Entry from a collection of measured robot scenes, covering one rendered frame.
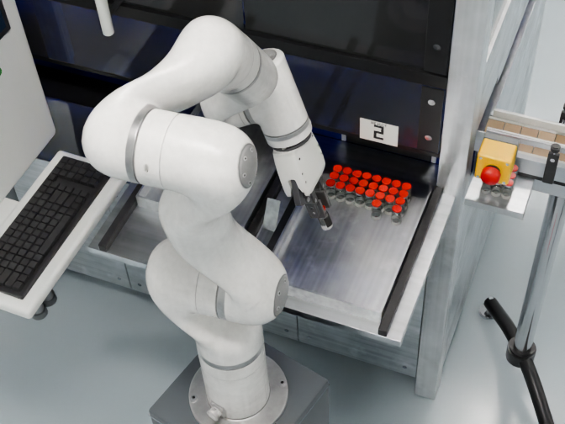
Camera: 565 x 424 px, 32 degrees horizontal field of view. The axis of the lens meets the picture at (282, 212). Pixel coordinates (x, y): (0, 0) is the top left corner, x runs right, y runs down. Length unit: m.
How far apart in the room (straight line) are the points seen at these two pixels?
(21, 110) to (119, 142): 1.13
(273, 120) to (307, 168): 0.12
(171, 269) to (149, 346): 1.47
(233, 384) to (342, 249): 0.45
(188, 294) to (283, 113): 0.35
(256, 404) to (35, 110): 0.95
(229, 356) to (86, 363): 1.40
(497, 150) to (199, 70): 0.94
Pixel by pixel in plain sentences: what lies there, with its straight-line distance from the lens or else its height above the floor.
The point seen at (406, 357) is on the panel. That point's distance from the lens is 2.75.
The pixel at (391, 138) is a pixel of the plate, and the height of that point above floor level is 1.01.
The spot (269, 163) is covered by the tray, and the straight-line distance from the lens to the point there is 2.24.
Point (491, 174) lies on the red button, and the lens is 2.05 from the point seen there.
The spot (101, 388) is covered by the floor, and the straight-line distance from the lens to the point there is 2.99.
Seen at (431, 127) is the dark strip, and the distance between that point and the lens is 2.05.
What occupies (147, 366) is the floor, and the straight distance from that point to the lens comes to 3.00.
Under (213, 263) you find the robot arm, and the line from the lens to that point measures 1.44.
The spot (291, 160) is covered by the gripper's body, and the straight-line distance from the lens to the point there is 1.70.
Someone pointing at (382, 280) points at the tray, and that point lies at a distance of 2.02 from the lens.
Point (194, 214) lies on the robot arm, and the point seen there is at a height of 1.52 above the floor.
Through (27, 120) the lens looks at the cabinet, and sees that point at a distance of 2.39.
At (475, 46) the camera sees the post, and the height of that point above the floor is 1.30.
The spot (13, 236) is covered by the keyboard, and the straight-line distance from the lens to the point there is 2.28.
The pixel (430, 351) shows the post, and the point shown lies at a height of 0.25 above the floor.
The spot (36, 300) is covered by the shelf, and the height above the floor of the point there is 0.80.
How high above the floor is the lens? 2.51
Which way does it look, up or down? 49 degrees down
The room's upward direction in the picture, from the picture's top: 4 degrees counter-clockwise
